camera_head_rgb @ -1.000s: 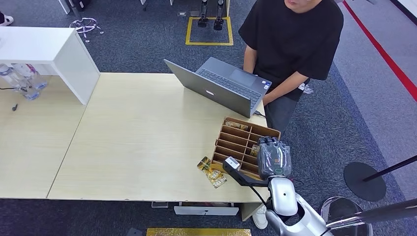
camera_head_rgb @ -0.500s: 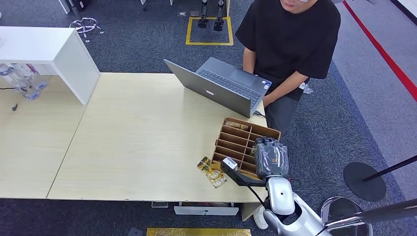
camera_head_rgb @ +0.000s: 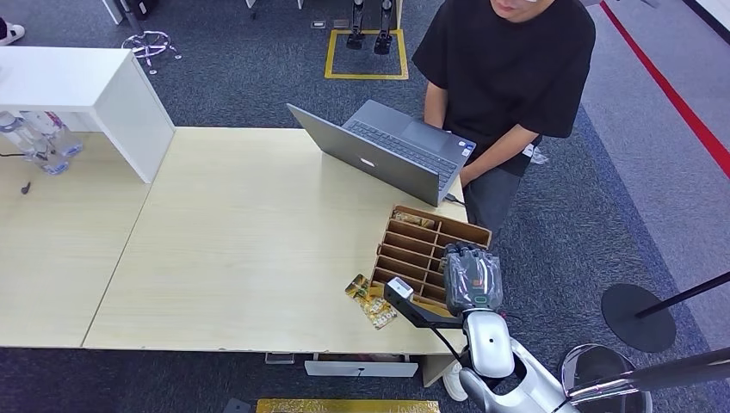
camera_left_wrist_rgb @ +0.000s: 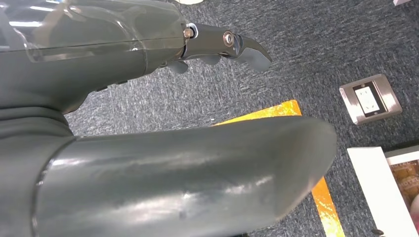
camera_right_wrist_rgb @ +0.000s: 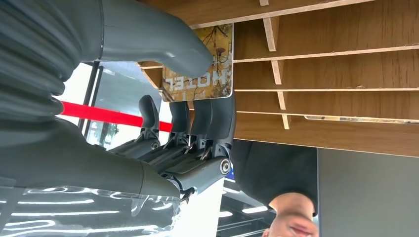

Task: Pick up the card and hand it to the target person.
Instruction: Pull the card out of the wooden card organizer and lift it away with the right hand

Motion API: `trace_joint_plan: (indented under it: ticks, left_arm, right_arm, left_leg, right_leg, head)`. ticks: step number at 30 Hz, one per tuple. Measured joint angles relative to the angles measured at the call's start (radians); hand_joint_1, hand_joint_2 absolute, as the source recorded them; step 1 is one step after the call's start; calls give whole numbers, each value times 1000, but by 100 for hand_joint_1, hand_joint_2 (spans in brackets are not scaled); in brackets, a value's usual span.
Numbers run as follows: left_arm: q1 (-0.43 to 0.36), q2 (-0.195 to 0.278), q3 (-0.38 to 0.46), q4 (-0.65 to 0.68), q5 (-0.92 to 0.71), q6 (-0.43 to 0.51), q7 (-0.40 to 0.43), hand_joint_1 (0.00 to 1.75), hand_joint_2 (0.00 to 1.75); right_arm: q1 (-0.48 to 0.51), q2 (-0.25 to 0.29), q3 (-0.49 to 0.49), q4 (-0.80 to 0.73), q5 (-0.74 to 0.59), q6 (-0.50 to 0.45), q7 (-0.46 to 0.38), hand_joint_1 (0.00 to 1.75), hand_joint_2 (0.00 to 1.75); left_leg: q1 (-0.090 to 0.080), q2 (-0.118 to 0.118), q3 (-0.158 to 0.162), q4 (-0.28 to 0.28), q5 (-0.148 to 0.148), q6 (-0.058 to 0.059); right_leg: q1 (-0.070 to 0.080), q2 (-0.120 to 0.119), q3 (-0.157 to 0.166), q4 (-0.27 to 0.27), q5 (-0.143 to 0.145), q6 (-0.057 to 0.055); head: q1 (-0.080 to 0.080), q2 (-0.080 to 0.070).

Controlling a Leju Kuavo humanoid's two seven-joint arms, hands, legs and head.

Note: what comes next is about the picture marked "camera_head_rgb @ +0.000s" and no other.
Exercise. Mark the person's left hand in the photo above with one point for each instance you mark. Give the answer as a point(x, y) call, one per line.
point(466, 174)

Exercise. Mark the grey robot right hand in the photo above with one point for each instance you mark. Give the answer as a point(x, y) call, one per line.
point(473, 279)

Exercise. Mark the person's right forearm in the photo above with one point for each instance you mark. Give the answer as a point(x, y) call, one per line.
point(434, 105)

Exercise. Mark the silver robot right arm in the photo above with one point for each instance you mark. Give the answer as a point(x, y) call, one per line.
point(490, 342)

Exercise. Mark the person's left forearm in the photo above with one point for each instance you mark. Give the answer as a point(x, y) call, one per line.
point(502, 151)

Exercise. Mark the gold card in sleeve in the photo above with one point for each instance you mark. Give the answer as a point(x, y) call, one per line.
point(413, 219)

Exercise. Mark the wooden slotted card organizer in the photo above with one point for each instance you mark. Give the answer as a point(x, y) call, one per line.
point(410, 245)

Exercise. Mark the gold card with lettering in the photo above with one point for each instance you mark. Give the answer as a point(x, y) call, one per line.
point(379, 312)

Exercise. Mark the person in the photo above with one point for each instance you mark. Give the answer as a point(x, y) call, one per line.
point(507, 68)

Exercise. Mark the gold green patterned card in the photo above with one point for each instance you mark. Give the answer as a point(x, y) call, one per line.
point(358, 286)

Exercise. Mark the clear plastic bag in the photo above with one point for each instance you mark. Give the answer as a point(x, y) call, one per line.
point(540, 157)

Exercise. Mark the grey open laptop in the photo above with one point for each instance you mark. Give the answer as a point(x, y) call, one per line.
point(371, 157)

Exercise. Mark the white sneaker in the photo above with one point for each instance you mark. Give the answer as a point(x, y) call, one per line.
point(453, 385)

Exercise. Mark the white under-desk drawer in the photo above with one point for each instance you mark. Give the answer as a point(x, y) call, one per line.
point(360, 369)

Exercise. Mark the chrome round stand base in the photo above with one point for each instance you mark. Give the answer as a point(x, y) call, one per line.
point(599, 365)

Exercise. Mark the black robot leg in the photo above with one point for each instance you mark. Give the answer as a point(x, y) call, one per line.
point(383, 37)
point(356, 31)

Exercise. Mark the black round stanchion base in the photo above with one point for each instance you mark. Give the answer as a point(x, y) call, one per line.
point(633, 325)

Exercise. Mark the gold floor mat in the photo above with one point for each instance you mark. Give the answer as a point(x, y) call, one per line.
point(348, 406)

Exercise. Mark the metal floor outlet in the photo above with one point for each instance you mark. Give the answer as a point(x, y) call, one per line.
point(318, 24)
point(341, 23)

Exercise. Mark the grey metal stand pole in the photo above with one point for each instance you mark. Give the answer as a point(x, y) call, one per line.
point(667, 373)

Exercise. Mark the black stanchion pole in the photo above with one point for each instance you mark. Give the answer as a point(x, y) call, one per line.
point(690, 292)

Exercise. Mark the dark grey floor object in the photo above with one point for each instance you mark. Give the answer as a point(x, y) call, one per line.
point(235, 407)

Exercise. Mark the chrome star chair base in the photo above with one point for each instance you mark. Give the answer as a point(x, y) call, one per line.
point(149, 44)

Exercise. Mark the white desk shelf riser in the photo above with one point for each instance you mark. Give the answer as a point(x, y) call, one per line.
point(85, 80)

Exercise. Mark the clear plastic water bottle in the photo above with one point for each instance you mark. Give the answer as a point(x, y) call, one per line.
point(34, 151)
point(60, 137)

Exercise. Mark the small black desk object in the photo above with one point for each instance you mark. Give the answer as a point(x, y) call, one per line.
point(25, 187)

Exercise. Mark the black and white shoe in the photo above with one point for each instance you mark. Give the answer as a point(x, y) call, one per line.
point(12, 33)

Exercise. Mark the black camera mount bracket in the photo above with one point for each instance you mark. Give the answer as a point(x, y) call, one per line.
point(425, 316)

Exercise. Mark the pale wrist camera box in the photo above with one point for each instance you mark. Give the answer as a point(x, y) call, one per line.
point(400, 288)

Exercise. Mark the clear acrylic bracket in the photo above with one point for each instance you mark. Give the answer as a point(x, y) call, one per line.
point(279, 358)

